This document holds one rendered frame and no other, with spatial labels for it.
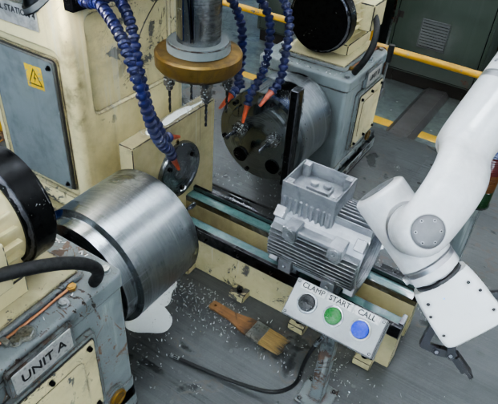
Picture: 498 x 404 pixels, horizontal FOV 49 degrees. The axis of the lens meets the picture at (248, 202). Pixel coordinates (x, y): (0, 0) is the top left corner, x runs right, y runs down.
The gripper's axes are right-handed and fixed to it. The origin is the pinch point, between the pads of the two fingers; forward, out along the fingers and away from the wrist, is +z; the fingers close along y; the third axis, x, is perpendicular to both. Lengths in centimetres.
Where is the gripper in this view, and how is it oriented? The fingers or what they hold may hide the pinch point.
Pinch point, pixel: (494, 356)
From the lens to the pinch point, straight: 95.3
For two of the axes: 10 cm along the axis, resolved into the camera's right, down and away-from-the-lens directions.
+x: 2.4, -1.8, 9.5
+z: 5.7, 8.2, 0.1
